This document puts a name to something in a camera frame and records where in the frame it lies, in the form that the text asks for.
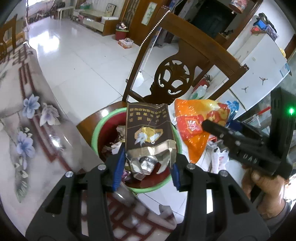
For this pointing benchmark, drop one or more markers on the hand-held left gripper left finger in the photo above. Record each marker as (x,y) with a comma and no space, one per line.
(119,166)

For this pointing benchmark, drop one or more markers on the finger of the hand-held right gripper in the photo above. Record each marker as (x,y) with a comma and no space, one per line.
(219,132)
(238,125)

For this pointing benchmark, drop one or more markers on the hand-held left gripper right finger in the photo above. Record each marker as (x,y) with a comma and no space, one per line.
(175,172)

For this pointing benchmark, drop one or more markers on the orange snack bag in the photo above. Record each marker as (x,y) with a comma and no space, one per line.
(194,125)

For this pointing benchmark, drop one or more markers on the green rimmed red basin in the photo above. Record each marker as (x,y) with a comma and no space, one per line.
(106,134)

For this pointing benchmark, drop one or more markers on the brown foil bag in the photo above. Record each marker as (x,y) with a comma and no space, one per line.
(148,125)

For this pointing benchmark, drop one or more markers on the person's right forearm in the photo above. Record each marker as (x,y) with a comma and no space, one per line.
(277,213)

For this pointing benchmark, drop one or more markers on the person's right hand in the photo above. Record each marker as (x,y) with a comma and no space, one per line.
(261,185)

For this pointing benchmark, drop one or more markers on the white printed plastic bag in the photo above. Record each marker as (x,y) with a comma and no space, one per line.
(219,160)

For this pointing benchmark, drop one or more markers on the white plastic jug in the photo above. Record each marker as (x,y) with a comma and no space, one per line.
(198,92)

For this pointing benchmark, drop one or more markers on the red fire extinguisher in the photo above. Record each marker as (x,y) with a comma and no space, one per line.
(203,83)

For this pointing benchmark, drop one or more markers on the carved wooden chair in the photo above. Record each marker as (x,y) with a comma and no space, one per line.
(198,46)
(10,39)

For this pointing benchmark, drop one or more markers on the blue red toy box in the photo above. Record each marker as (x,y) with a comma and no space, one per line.
(263,25)

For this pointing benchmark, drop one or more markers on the red round tin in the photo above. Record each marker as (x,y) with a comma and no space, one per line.
(238,5)

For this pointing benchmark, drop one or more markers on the cardboard box on floor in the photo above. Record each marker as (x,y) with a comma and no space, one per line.
(126,43)

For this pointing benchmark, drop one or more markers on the red waste bin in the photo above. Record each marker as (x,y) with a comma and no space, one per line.
(120,34)

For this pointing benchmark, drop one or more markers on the framed green painting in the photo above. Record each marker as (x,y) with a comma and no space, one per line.
(148,12)

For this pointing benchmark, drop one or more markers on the low television cabinet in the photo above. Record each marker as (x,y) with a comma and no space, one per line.
(92,22)

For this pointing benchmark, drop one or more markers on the small framed picture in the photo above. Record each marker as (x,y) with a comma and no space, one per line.
(111,8)

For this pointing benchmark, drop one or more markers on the white bench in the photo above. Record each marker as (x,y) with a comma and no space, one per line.
(63,9)

